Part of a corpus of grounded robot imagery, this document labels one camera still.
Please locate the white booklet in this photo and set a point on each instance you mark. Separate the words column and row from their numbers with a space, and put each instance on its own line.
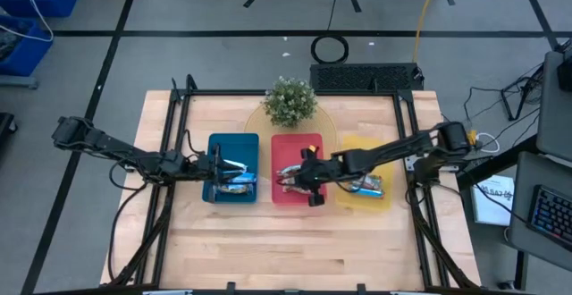
column 491, row 205

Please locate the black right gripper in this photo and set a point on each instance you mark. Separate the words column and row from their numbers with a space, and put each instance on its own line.
column 315, row 187

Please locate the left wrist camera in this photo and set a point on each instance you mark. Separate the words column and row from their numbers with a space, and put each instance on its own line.
column 205, row 171

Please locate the black backlit keyboard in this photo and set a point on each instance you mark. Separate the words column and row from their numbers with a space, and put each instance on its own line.
column 552, row 216

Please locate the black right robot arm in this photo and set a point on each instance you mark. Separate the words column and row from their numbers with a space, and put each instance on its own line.
column 389, row 149

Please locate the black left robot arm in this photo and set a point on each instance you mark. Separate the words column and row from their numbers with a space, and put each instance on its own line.
column 111, row 145

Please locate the blue plastic bin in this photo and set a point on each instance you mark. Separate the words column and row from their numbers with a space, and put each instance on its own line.
column 237, row 145

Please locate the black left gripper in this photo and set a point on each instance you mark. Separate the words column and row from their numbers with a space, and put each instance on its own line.
column 217, row 152

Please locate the small orange tag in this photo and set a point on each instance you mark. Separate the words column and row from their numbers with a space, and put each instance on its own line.
column 313, row 148

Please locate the bright blue wrapper granola bar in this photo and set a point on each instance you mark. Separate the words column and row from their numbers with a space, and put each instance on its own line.
column 366, row 192

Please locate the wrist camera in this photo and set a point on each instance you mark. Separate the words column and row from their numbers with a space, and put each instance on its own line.
column 319, row 173
column 205, row 171

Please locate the pink-red plastic bin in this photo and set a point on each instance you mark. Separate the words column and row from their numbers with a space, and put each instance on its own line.
column 288, row 149

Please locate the black metal stand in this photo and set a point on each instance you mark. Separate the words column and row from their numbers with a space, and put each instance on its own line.
column 509, row 103

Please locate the black aluminium rig frame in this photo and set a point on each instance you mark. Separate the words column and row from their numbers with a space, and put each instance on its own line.
column 357, row 93

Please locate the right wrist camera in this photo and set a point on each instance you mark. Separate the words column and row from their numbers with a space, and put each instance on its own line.
column 319, row 173

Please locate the black perforated case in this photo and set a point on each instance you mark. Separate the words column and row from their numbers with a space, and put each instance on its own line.
column 366, row 77

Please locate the round woven placemat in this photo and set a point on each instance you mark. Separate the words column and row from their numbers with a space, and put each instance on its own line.
column 257, row 123

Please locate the small green potted plant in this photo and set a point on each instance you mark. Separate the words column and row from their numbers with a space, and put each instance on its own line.
column 290, row 103

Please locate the yellow plastic bin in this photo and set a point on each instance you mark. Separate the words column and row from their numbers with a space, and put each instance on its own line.
column 357, row 152

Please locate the grey desk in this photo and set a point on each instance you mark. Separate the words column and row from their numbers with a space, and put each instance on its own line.
column 523, row 241
column 552, row 116

